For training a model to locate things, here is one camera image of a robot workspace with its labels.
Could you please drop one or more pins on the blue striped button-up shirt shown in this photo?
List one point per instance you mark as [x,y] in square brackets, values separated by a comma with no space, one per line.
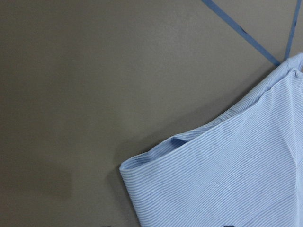
[244,168]

